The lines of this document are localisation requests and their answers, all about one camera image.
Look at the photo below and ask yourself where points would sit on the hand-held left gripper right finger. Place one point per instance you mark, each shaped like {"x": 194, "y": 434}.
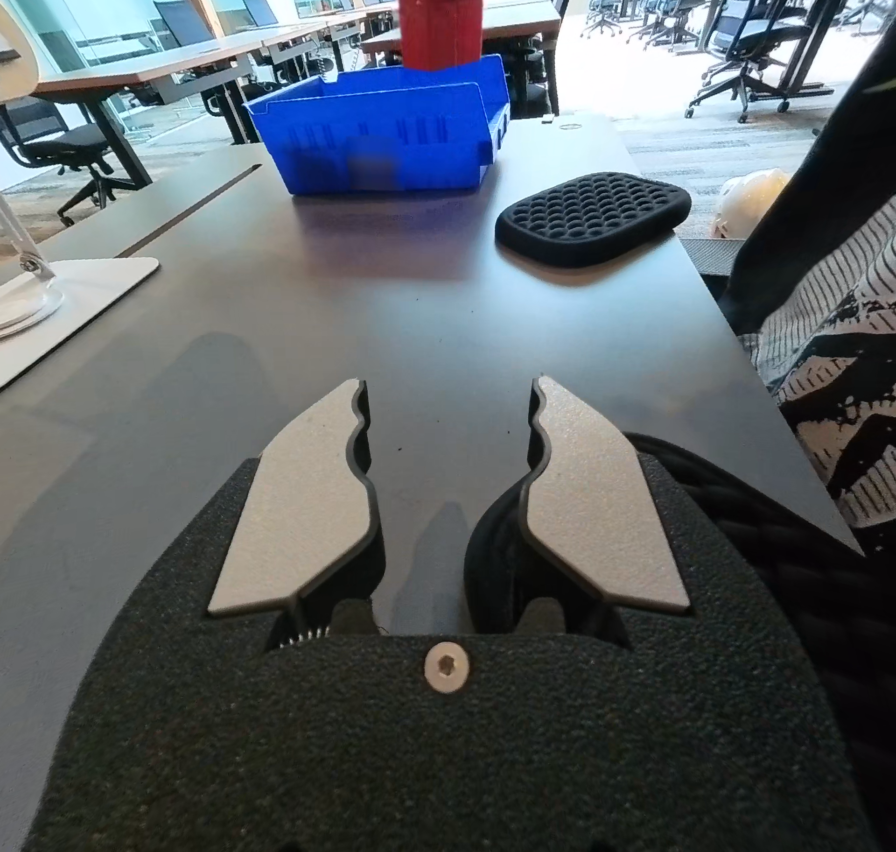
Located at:
{"x": 595, "y": 516}

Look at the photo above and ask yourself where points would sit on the black-and-white patterned garment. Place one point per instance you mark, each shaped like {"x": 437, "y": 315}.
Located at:
{"x": 840, "y": 376}

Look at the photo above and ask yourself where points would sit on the black honeycomb pad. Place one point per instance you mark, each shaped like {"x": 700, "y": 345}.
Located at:
{"x": 595, "y": 222}

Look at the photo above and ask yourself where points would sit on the white rounded object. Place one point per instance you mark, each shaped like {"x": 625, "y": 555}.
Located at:
{"x": 752, "y": 201}

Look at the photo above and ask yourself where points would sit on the white tabletop display stand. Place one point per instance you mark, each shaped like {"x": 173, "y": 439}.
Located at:
{"x": 84, "y": 292}

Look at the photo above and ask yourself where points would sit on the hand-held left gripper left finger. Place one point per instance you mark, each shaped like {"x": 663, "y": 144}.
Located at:
{"x": 301, "y": 509}

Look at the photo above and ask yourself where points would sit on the blue plastic bin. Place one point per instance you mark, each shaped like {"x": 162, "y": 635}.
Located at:
{"x": 392, "y": 131}

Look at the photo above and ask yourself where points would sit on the red two-stud mega block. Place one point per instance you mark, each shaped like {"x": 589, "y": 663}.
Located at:
{"x": 427, "y": 26}

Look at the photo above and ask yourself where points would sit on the wood-top office desk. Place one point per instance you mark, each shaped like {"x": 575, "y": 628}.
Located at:
{"x": 518, "y": 19}
{"x": 175, "y": 61}

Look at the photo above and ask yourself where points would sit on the black office chair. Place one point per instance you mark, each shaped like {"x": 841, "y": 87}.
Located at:
{"x": 756, "y": 33}
{"x": 63, "y": 145}

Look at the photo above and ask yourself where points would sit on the black printed hoodie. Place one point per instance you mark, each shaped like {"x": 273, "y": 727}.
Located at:
{"x": 805, "y": 201}

